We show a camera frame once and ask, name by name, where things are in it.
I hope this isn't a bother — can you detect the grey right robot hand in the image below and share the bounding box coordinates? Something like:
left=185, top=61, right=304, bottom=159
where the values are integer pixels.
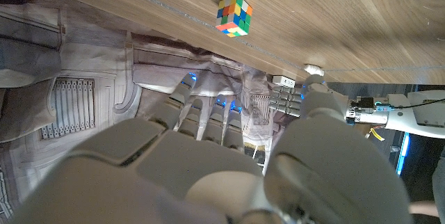
left=6, top=72, right=414, bottom=224

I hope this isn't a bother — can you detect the multicoloured puzzle cube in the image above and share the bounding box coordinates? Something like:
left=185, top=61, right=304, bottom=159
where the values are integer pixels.
left=215, top=0, right=254, bottom=38

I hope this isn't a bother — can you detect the printed sofa room backdrop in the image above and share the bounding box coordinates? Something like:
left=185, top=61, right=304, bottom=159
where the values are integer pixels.
left=0, top=0, right=303, bottom=218

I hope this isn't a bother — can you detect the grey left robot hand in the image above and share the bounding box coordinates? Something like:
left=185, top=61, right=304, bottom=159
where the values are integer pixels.
left=268, top=83, right=307, bottom=118

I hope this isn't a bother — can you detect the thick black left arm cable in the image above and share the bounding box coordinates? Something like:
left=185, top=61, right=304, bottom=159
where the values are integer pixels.
left=392, top=97, right=445, bottom=109

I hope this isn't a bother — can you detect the white power strip box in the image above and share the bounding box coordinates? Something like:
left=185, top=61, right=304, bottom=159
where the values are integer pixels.
left=272, top=74, right=296, bottom=88

